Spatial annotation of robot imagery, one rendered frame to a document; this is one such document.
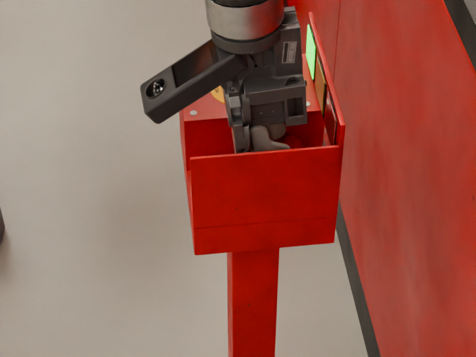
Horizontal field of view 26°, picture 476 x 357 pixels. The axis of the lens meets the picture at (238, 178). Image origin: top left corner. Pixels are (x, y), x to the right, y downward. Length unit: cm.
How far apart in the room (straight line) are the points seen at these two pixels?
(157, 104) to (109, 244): 107
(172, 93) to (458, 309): 48
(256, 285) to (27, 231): 89
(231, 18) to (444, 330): 58
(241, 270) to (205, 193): 23
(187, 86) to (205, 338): 96
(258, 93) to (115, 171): 122
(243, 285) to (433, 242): 26
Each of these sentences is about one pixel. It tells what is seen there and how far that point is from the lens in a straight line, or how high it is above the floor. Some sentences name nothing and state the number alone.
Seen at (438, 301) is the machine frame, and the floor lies 48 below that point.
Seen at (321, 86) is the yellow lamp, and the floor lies 82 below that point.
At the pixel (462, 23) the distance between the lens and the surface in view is 119.
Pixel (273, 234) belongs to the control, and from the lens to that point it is 115.
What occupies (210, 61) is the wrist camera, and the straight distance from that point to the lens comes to 102.
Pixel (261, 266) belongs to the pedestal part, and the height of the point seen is 55.
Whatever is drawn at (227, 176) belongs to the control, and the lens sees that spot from 108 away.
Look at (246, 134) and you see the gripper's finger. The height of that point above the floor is 83.
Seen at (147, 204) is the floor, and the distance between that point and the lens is 215.
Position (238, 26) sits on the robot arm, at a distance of 97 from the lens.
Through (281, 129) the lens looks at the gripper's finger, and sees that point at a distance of 114.
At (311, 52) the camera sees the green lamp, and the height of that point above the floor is 82.
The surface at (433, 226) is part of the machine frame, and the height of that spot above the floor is 55.
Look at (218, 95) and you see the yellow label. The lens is 118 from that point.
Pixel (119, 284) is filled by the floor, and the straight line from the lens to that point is 201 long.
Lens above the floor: 154
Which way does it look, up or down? 44 degrees down
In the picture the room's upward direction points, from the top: straight up
